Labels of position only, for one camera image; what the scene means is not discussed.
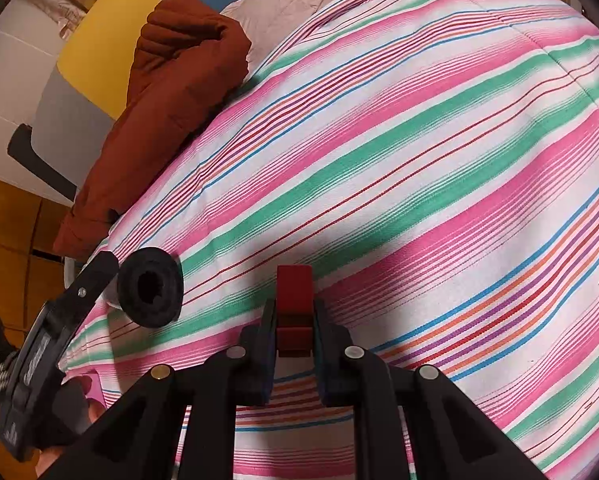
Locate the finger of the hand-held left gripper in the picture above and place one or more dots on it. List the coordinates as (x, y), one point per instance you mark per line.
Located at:
(86, 287)

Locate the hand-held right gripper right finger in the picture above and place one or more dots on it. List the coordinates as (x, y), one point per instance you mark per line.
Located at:
(324, 360)

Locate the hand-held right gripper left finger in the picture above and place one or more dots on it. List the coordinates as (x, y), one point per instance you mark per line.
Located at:
(267, 360)

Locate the red toy gear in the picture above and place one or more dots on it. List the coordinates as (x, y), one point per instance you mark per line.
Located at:
(294, 290)

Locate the grey black toy cup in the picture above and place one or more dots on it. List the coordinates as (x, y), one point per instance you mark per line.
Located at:
(167, 280)

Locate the person's left hand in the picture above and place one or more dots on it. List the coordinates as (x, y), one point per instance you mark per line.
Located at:
(49, 462)

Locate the wooden wardrobe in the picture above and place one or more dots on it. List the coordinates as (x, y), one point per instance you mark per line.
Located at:
(9, 225)

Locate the black rolled mat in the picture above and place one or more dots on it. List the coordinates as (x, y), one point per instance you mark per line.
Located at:
(34, 157)

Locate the brown quilted duvet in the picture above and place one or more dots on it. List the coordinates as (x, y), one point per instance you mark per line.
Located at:
(154, 110)

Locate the pink green striped blanket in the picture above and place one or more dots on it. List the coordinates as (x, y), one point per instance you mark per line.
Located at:
(429, 160)

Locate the grey yellow blue headboard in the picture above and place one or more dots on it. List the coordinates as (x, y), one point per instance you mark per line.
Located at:
(104, 50)

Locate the beige starfish print curtain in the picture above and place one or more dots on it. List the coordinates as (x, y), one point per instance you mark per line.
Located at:
(61, 2)

